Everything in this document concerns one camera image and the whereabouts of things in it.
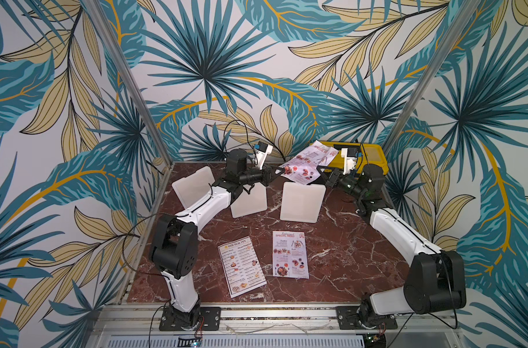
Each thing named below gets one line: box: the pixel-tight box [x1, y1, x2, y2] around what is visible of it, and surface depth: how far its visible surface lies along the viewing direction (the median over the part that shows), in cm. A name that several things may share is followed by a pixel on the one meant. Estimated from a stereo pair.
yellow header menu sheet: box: [217, 235, 268, 299], surface depth 87 cm
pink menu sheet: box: [271, 230, 310, 280], surface depth 90 cm
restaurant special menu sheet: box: [279, 139, 339, 186], surface depth 79 cm
